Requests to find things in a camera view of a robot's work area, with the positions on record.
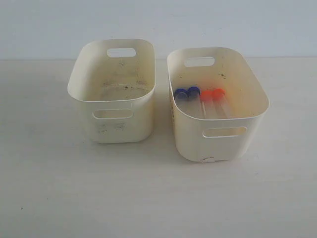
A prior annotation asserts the blue-capped tube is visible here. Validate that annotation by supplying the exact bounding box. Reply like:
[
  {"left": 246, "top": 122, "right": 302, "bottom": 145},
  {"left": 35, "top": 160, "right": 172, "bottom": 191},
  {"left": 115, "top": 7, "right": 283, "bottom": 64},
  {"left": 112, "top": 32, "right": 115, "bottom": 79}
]
[
  {"left": 174, "top": 88, "right": 188, "bottom": 107},
  {"left": 187, "top": 86, "right": 201, "bottom": 110}
]

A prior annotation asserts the orange-capped tube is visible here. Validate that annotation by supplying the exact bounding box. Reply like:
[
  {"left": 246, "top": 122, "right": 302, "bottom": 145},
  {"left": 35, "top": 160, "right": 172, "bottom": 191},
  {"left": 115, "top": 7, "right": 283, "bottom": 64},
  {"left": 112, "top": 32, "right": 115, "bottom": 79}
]
[
  {"left": 212, "top": 88, "right": 233, "bottom": 119},
  {"left": 200, "top": 90, "right": 217, "bottom": 119}
]

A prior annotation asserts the cream plastic bin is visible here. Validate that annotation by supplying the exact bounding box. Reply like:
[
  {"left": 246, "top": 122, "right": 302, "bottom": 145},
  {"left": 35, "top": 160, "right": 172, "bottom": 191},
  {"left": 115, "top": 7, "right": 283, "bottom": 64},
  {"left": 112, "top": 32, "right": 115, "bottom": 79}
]
[
  {"left": 167, "top": 47, "right": 269, "bottom": 163},
  {"left": 67, "top": 39, "right": 156, "bottom": 144}
]

